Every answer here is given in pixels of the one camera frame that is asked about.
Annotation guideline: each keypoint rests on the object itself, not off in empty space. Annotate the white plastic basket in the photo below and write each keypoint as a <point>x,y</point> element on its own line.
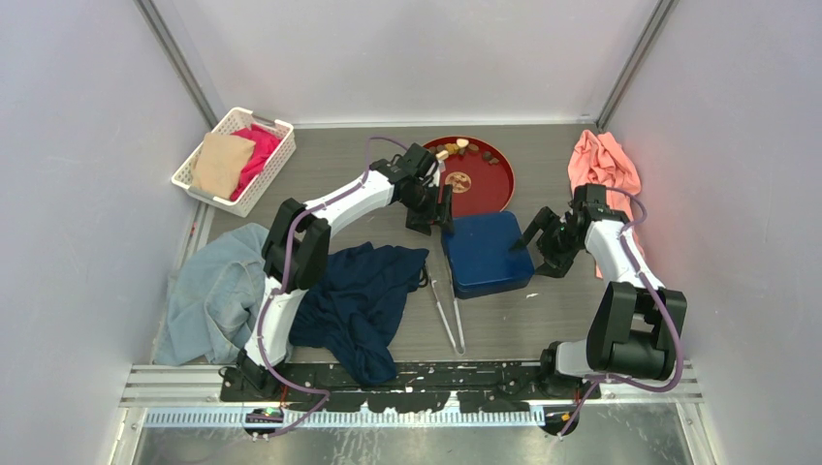
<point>237,119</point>

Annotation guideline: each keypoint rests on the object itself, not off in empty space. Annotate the pink magenta cloth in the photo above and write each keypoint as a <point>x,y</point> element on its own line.
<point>265,142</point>

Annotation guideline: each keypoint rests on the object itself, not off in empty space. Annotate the blue tin lid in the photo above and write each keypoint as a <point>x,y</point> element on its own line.
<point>481,256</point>

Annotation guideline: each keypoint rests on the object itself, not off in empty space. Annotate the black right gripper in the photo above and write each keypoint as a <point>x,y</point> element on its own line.
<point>555,264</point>

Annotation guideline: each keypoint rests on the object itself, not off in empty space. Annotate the light blue cloth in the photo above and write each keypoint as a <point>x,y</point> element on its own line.
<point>214,300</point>

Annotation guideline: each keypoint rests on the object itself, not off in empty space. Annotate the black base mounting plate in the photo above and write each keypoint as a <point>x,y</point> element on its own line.
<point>419,387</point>

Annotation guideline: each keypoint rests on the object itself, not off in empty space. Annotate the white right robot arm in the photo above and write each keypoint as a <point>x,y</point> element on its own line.
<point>634,337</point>

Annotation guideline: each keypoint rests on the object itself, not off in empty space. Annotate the dark blue cloth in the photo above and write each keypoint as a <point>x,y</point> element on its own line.
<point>356,308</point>

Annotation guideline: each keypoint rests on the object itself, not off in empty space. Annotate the red round tray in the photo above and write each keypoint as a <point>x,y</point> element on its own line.
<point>481,178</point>

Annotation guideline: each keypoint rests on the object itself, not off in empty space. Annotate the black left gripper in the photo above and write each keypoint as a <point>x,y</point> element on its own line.
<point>422,222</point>

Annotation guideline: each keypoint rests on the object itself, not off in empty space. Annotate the beige cloth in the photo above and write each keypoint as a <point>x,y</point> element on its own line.
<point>219,164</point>

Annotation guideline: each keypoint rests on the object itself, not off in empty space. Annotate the salmon pink cloth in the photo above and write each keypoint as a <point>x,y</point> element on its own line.
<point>600,159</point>

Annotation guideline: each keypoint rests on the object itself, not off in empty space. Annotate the clear plastic metal tongs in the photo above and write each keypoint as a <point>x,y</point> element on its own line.
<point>452,322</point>

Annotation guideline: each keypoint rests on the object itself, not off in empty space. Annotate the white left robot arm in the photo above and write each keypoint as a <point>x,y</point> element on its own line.
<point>296,250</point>

